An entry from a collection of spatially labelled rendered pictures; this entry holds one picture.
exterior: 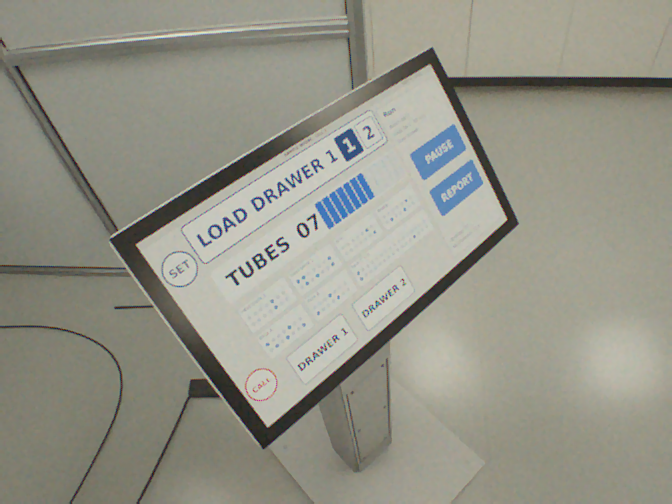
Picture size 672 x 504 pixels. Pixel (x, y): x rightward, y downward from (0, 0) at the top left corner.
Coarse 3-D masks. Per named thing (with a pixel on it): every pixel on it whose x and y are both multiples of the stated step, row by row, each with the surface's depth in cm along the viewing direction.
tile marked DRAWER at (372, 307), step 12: (396, 276) 66; (372, 288) 65; (384, 288) 65; (396, 288) 66; (408, 288) 67; (360, 300) 64; (372, 300) 65; (384, 300) 65; (396, 300) 66; (360, 312) 64; (372, 312) 65; (384, 312) 65; (372, 324) 65
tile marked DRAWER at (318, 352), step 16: (336, 320) 62; (320, 336) 61; (336, 336) 62; (352, 336) 63; (304, 352) 60; (320, 352) 61; (336, 352) 62; (304, 368) 60; (320, 368) 61; (304, 384) 60
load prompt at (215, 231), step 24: (360, 120) 64; (312, 144) 61; (336, 144) 62; (360, 144) 64; (384, 144) 65; (288, 168) 59; (312, 168) 61; (336, 168) 62; (240, 192) 57; (264, 192) 58; (288, 192) 59; (312, 192) 61; (216, 216) 55; (240, 216) 57; (264, 216) 58; (192, 240) 54; (216, 240) 55; (240, 240) 57
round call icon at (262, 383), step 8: (256, 368) 58; (264, 368) 58; (248, 376) 57; (256, 376) 58; (264, 376) 58; (272, 376) 58; (240, 384) 57; (248, 384) 57; (256, 384) 58; (264, 384) 58; (272, 384) 58; (280, 384) 59; (248, 392) 57; (256, 392) 58; (264, 392) 58; (272, 392) 58; (256, 400) 58; (264, 400) 58; (256, 408) 58
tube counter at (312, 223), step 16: (384, 160) 65; (352, 176) 63; (368, 176) 64; (384, 176) 65; (400, 176) 67; (336, 192) 62; (352, 192) 63; (368, 192) 64; (384, 192) 65; (304, 208) 60; (320, 208) 61; (336, 208) 62; (352, 208) 63; (304, 224) 60; (320, 224) 61; (336, 224) 62; (304, 240) 60
